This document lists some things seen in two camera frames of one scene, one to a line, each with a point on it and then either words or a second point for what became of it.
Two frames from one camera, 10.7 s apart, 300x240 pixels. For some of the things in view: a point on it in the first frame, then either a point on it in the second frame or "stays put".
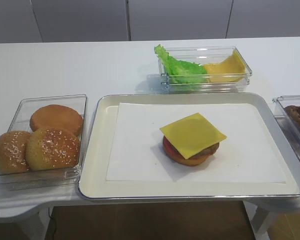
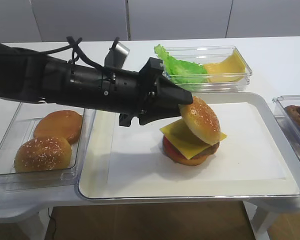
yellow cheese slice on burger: [192, 134] stays put
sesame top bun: [8, 154] -> [202, 120]
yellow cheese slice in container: [231, 69] stays put
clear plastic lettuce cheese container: [203, 69] stays put
